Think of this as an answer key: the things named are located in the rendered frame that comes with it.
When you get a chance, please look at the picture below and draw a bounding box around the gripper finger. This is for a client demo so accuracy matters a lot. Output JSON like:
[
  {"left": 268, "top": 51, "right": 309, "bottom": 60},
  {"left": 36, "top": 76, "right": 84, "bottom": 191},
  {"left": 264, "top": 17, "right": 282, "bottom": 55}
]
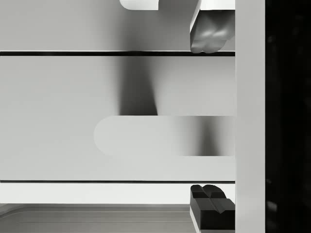
[
  {"left": 190, "top": 184, "right": 236, "bottom": 232},
  {"left": 190, "top": 0, "right": 236, "bottom": 54}
]

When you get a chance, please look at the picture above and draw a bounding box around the white cabinet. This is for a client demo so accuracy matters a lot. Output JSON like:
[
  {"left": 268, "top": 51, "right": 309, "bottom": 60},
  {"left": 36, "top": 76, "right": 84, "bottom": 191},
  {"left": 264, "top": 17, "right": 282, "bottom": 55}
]
[{"left": 0, "top": 0, "right": 236, "bottom": 205}]

